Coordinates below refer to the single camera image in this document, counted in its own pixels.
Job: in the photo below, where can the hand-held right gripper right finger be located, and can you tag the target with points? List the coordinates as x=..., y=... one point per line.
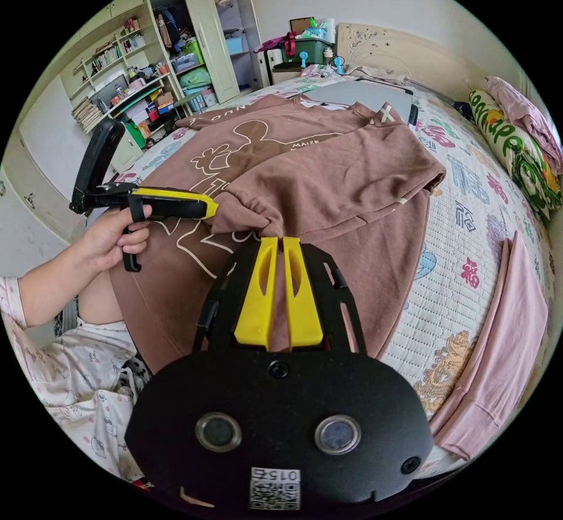
x=303, y=308

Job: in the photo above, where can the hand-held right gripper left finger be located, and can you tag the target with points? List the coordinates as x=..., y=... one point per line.
x=257, y=308

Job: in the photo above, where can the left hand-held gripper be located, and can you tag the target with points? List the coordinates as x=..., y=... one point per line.
x=110, y=196

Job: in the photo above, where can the gray pink long sleeve shirt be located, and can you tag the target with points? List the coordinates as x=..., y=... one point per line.
x=325, y=176

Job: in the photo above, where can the person's left forearm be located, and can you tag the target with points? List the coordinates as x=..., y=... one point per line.
x=53, y=284

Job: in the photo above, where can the person's left hand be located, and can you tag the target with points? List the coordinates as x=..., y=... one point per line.
x=105, y=238

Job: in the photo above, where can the bookshelf with desk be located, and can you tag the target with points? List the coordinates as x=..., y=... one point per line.
x=118, y=84

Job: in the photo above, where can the pale green wardrobe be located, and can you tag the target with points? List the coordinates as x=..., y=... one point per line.
x=206, y=40

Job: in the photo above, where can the bed with printed quilt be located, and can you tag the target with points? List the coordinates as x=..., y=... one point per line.
x=457, y=238

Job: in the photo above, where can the person's body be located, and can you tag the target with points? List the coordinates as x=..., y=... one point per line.
x=75, y=379

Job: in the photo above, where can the green storage box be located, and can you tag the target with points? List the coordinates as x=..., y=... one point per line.
x=303, y=47

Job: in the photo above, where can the folded pink garment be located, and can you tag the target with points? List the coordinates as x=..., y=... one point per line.
x=506, y=344

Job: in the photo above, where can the green printed pillow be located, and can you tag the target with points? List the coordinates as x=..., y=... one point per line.
x=514, y=154

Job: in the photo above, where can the crumpled pink garment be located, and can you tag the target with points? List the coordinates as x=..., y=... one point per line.
x=528, y=115

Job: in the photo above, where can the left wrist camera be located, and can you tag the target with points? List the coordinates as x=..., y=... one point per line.
x=100, y=154

